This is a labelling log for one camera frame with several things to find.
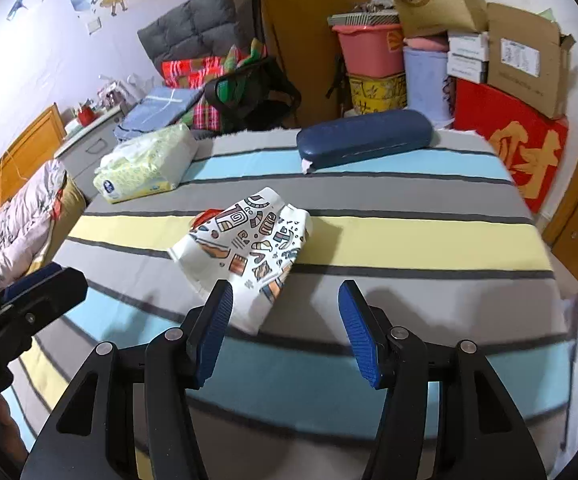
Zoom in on left hand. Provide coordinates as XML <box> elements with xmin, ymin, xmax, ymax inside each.
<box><xmin>0</xmin><ymin>394</ymin><xmax>28</xmax><ymax>466</ymax></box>

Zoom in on bed with floral quilt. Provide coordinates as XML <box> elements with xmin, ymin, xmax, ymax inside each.
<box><xmin>0</xmin><ymin>159</ymin><xmax>86</xmax><ymax>289</ymax></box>

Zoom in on striped tablecloth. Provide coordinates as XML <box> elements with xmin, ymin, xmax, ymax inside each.
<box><xmin>4</xmin><ymin>130</ymin><xmax>571</xmax><ymax>479</ymax></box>

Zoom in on grey drawer cabinet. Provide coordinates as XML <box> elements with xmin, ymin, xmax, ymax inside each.
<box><xmin>54</xmin><ymin>105</ymin><xmax>125</xmax><ymax>203</ymax></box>

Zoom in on wooden headboard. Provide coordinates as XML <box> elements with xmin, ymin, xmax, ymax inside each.
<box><xmin>0</xmin><ymin>103</ymin><xmax>65</xmax><ymax>207</ymax></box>

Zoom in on tissue pack yellow green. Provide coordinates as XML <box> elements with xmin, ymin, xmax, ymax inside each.
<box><xmin>92</xmin><ymin>124</ymin><xmax>199</xmax><ymax>204</ymax></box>

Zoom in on navy glasses case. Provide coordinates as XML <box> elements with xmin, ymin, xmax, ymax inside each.
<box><xmin>296</xmin><ymin>110</ymin><xmax>434</xmax><ymax>174</ymax></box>

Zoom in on red plaid blanket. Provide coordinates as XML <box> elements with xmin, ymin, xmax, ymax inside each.
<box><xmin>161</xmin><ymin>38</ymin><xmax>267</xmax><ymax>132</ymax></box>

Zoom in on folded blue blanket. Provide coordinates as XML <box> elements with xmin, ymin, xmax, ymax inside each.
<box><xmin>114</xmin><ymin>87</ymin><xmax>203</xmax><ymax>143</ymax></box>

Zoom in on yellow tin box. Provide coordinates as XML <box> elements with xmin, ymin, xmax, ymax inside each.
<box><xmin>348</xmin><ymin>72</ymin><xmax>407</xmax><ymax>115</ymax></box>

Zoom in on red gift box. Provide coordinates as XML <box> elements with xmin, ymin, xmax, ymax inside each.
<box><xmin>454</xmin><ymin>79</ymin><xmax>569</xmax><ymax>214</ymax></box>

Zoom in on light blue round container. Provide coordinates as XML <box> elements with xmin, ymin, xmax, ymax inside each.
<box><xmin>404</xmin><ymin>47</ymin><xmax>455</xmax><ymax>127</ymax></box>

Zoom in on pink plastic bucket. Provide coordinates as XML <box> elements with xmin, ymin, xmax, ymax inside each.
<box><xmin>332</xmin><ymin>24</ymin><xmax>404</xmax><ymax>78</ymax></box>

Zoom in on stacked white small boxes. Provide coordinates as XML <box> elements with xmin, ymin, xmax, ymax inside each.
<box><xmin>447</xmin><ymin>32</ymin><xmax>490</xmax><ymax>84</ymax></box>

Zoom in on grey cushioned chair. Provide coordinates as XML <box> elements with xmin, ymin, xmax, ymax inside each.
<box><xmin>138</xmin><ymin>0</ymin><xmax>265</xmax><ymax>70</ymax></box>

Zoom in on open cardboard box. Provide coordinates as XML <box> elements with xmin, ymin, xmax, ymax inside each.
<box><xmin>487</xmin><ymin>3</ymin><xmax>575</xmax><ymax>119</ymax></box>

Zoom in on wooden wardrobe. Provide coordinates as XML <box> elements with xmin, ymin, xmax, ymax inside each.
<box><xmin>262</xmin><ymin>0</ymin><xmax>367</xmax><ymax>127</ymax></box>

